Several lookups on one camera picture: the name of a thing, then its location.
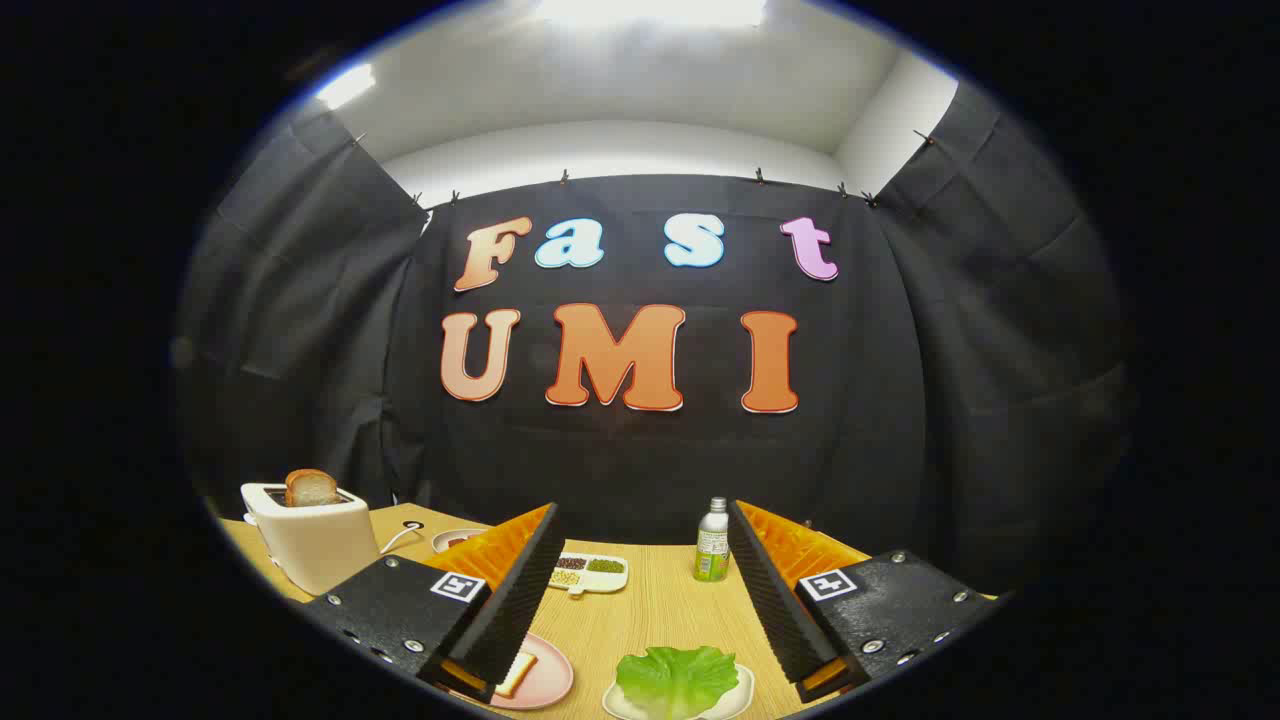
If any white divided tray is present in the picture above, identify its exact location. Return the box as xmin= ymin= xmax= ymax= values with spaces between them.
xmin=548 ymin=552 xmax=630 ymax=599

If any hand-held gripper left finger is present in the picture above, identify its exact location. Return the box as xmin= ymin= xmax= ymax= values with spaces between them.
xmin=303 ymin=502 xmax=567 ymax=704

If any green lettuce leaf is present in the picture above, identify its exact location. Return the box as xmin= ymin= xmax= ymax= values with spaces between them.
xmin=615 ymin=646 xmax=741 ymax=720

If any white bread slice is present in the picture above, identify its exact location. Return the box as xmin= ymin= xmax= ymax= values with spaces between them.
xmin=495 ymin=650 xmax=538 ymax=698

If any pink round plate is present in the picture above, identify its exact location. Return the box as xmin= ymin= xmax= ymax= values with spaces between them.
xmin=450 ymin=632 xmax=575 ymax=711

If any toasted bread slice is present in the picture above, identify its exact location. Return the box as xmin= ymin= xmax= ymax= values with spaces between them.
xmin=285 ymin=469 xmax=341 ymax=508

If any black backdrop cloth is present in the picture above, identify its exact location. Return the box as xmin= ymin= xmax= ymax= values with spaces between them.
xmin=175 ymin=80 xmax=1136 ymax=601

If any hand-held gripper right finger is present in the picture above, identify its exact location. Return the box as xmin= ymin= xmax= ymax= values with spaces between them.
xmin=726 ymin=499 xmax=1004 ymax=706

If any white squarish plate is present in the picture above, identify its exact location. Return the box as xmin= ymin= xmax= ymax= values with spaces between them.
xmin=602 ymin=664 xmax=755 ymax=720

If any ceiling light panel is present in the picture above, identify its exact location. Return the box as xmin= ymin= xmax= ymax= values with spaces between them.
xmin=535 ymin=0 xmax=767 ymax=27

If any green label bottle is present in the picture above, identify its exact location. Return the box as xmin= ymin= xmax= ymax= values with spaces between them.
xmin=694 ymin=497 xmax=732 ymax=583

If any cream white toaster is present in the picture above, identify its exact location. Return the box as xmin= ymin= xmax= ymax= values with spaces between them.
xmin=240 ymin=483 xmax=381 ymax=598

